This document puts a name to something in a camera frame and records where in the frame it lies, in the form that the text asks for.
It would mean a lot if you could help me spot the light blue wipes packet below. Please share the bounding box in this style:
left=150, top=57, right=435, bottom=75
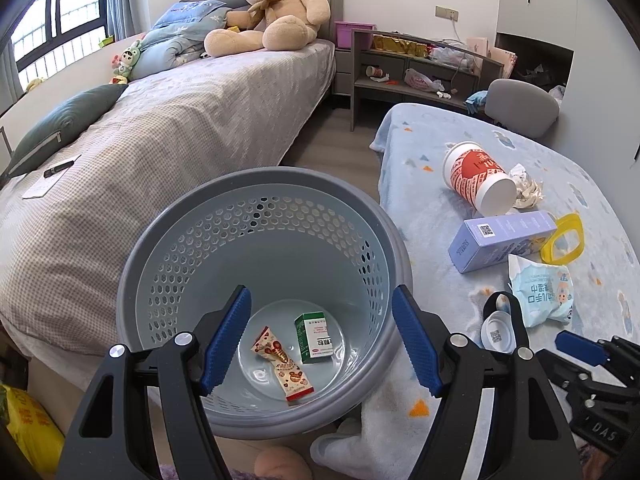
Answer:
left=508, top=255, right=575, bottom=328

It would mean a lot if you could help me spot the small white round cap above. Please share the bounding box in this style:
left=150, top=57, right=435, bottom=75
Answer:
left=480, top=311, right=516, bottom=354

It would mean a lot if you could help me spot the red cream snack wrapper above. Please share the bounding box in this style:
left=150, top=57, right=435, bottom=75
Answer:
left=253, top=326, right=314, bottom=402

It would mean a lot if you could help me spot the green white medicine box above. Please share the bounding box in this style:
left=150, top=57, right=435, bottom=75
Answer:
left=294, top=312, right=333, bottom=364

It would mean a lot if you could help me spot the purple toothpaste box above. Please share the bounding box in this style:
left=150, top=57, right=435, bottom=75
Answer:
left=448, top=211, right=558, bottom=274

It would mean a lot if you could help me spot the red white paper cup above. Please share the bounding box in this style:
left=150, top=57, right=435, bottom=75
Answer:
left=442, top=141, right=516, bottom=217

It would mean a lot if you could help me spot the grey perforated trash bin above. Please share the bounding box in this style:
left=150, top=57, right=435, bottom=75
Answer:
left=116, top=167, right=412, bottom=440

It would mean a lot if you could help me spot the person's hand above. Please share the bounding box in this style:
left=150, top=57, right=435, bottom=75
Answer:
left=254, top=446, right=314, bottom=480

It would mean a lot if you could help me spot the yellow plastic bag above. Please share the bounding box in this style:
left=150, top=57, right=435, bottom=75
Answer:
left=0, top=385, right=65, bottom=477

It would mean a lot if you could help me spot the bed with grey checked cover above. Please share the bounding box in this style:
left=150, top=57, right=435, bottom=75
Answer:
left=1, top=40, right=335, bottom=388

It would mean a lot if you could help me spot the light blue patterned blanket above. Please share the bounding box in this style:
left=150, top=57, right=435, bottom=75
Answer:
left=310, top=103, right=639, bottom=479

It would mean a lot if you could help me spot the white paper sheet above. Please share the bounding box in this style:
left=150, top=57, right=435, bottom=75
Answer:
left=22, top=155, right=80, bottom=200

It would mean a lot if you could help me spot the black marker pen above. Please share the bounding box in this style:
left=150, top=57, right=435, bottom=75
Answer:
left=43, top=159, right=75, bottom=179

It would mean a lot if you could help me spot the grey office chair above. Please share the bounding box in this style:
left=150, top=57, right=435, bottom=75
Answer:
left=485, top=78, right=560, bottom=139

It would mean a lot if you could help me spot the dark green pillow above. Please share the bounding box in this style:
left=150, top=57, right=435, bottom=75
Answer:
left=2, top=84, right=128, bottom=179

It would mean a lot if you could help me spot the small green doll toy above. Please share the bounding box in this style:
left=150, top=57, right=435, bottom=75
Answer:
left=111, top=39, right=142, bottom=84

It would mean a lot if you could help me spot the grey bedside drawer unit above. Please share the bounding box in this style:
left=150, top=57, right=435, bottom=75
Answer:
left=332, top=48, right=352, bottom=96

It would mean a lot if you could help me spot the blue folded quilt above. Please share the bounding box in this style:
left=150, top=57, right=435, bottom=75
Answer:
left=126, top=0, right=230, bottom=81

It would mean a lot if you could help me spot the pink plastic bag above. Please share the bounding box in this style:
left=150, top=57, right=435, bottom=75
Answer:
left=404, top=68, right=445, bottom=93

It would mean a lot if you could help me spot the grey desk shelf unit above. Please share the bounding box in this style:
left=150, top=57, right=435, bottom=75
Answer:
left=350, top=28, right=504, bottom=126

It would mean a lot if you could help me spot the large tan teddy bear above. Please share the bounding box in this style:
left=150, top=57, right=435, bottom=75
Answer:
left=204, top=0, right=331, bottom=58

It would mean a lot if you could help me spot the purple storage box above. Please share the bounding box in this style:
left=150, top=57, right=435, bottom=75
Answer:
left=335, top=21, right=376, bottom=50

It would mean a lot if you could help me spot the window with black frame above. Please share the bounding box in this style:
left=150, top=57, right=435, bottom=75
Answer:
left=11, top=0, right=106, bottom=87

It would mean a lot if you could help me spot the wall power socket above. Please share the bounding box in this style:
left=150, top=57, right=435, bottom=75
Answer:
left=435, top=6, right=459, bottom=22

